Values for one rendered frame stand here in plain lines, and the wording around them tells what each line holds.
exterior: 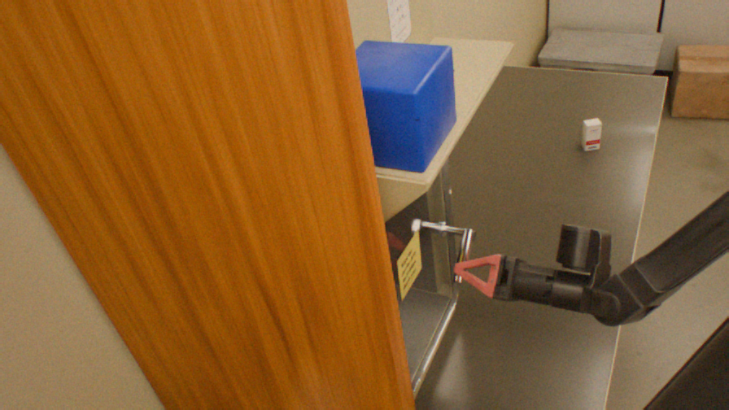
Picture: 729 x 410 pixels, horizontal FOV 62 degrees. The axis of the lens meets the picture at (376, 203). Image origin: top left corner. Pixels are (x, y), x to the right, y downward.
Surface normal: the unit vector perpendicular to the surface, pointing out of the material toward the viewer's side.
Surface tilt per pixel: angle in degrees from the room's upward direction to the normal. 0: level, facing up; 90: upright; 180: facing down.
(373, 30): 90
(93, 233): 90
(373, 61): 0
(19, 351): 90
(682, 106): 93
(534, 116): 0
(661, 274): 47
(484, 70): 0
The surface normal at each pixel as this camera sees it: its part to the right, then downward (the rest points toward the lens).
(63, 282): 0.90, 0.16
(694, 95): -0.36, 0.65
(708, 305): -0.14, -0.78
